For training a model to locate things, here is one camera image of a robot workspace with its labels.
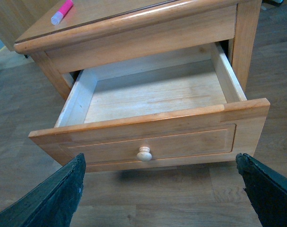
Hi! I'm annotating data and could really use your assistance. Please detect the wooden nightstand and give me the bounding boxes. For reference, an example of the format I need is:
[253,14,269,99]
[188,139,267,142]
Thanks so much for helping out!
[14,0,261,99]

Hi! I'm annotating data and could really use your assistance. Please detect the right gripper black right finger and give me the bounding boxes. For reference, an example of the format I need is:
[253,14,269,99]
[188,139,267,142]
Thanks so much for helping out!
[235,153,287,227]

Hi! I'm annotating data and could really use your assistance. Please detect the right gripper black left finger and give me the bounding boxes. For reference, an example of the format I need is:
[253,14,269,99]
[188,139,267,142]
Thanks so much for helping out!
[0,153,86,227]

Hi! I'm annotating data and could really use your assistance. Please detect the wooden drawer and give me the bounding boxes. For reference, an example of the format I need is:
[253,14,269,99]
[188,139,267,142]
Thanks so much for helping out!
[29,43,270,172]

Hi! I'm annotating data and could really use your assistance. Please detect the pink marker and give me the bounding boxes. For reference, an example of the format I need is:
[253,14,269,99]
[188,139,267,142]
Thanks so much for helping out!
[51,0,74,25]

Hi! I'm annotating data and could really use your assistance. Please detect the large wooden cabinet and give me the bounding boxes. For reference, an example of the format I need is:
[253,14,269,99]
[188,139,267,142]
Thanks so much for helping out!
[0,0,58,51]

